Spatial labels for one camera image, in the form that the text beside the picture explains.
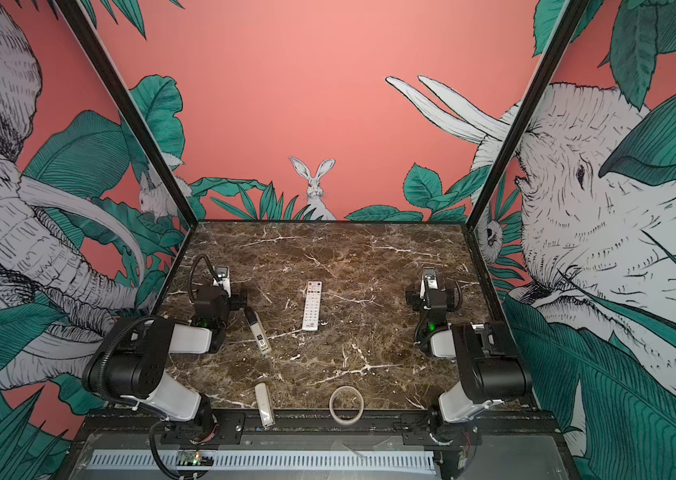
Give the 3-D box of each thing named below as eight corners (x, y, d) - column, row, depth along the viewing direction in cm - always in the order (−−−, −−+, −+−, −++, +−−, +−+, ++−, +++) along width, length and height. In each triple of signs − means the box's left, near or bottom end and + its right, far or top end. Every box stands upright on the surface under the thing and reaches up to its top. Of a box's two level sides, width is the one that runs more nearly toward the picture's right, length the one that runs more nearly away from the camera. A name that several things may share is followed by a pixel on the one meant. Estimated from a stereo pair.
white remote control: (302, 330, 93) (301, 327, 92) (307, 285, 104) (306, 281, 102) (319, 330, 93) (319, 327, 92) (322, 285, 104) (322, 281, 102)
